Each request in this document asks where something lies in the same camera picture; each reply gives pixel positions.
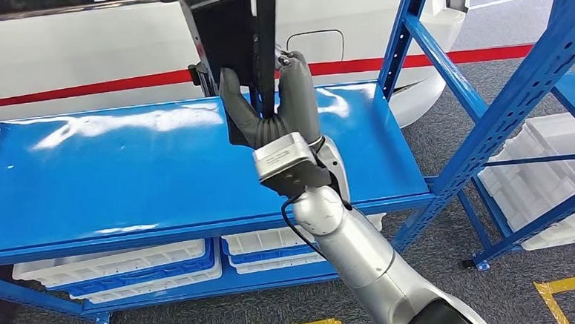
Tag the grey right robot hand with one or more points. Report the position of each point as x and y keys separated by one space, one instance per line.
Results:
x=299 y=96

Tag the black plastic panel part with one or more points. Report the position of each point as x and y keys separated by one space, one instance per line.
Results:
x=226 y=31

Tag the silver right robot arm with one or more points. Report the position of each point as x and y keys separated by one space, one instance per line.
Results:
x=366 y=260

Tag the red barrier belt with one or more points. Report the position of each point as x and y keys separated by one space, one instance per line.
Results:
x=91 y=86
x=351 y=66

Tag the white car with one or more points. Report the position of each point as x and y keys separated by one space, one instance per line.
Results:
x=89 y=43

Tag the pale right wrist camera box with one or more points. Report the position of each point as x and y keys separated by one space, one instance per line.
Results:
x=282 y=161

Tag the black stanchion post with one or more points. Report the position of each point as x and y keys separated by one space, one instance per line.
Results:
x=195 y=76

